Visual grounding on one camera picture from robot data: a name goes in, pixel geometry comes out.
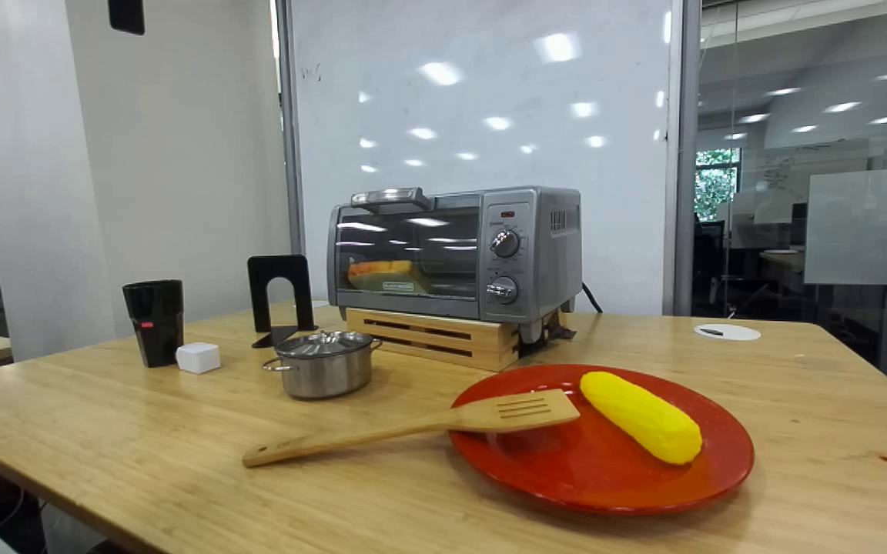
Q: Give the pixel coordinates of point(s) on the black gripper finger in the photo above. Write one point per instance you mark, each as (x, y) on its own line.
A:
(126, 18)

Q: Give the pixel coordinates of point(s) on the oven knob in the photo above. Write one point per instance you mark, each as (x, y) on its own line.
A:
(503, 290)
(505, 241)

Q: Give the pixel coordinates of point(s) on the whiteboard panel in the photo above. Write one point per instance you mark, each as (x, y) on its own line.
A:
(477, 95)

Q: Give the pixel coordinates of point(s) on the black plastic cup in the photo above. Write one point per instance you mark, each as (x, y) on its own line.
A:
(155, 313)

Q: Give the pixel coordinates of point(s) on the small white box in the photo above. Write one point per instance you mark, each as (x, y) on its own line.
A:
(199, 357)

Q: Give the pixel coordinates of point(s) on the small steel pot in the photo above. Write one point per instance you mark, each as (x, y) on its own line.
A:
(323, 366)

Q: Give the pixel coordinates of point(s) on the silver toaster oven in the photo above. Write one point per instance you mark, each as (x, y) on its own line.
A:
(405, 250)

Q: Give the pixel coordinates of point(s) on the wooden crate stand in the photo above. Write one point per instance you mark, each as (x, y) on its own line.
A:
(449, 340)

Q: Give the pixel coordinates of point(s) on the wooden slotted spatula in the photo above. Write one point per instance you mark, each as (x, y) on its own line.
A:
(505, 413)

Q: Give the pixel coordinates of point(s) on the yellow toy corn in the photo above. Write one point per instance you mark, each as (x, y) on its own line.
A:
(657, 426)

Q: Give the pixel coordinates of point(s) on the red plate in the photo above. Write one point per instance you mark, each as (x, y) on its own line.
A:
(592, 467)

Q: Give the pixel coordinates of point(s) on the white table grommet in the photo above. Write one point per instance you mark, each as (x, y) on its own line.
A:
(726, 332)

